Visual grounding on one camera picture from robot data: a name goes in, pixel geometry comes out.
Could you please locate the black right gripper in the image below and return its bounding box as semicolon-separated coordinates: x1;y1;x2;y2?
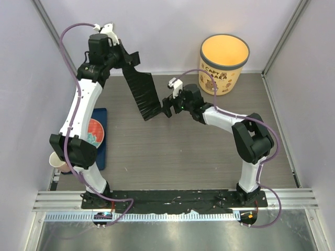
161;87;193;118

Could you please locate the black trash bag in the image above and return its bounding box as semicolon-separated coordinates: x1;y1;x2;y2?
122;65;162;121

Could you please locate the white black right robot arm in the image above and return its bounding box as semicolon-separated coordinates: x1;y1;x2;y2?
162;80;274;207

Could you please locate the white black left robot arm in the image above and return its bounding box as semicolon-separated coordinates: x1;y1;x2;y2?
49;34;131;209

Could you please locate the yellow capybara trash bin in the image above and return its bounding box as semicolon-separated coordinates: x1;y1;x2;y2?
198;34;250;96

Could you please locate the blue tray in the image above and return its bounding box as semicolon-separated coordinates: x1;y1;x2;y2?
91;108;107;170

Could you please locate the red and teal plate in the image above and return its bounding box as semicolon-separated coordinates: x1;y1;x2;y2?
87;118;105;148

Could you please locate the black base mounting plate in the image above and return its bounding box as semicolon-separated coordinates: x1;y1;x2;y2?
80;189;268;214

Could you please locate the white paper cup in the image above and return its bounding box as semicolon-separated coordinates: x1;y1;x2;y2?
49;152;71;173

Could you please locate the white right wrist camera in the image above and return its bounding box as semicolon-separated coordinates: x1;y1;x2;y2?
167;77;183;99

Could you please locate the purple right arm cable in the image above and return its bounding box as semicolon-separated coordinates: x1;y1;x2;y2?
180;69;282;229

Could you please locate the left aluminium corner post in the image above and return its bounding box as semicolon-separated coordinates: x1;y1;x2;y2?
31;0;76;73

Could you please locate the aluminium corner post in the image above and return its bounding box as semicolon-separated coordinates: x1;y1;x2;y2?
262;0;310;78
31;0;76;73

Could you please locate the perforated cable duct strip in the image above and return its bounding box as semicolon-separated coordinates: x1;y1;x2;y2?
44;211;240;223

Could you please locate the aluminium frame rail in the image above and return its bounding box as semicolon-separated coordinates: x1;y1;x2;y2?
32;191;89;212

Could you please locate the right aluminium corner post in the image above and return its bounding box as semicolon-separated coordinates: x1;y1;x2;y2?
262;0;310;78

